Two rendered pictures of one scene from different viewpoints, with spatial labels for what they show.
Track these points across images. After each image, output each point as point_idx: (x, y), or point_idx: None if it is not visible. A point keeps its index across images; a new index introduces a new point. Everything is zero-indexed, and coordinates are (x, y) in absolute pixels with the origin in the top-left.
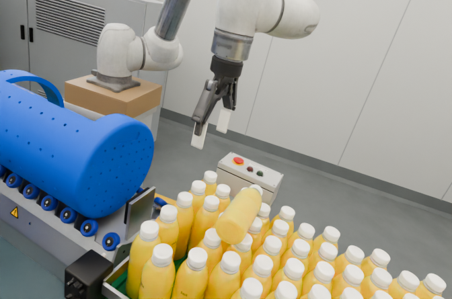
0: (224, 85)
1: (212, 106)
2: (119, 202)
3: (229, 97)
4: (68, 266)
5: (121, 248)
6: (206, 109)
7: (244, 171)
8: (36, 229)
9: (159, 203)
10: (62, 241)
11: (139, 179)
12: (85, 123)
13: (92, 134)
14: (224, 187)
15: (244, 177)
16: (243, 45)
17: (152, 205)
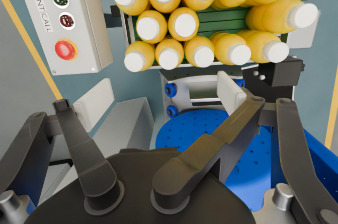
0: (185, 196)
1: (239, 124)
2: (204, 113)
3: (89, 137)
4: (294, 85)
5: (237, 75)
6: (290, 122)
7: (78, 26)
8: None
9: (176, 88)
10: None
11: (178, 121)
12: (256, 210)
13: (266, 190)
14: (143, 28)
15: (88, 20)
16: None
17: (189, 89)
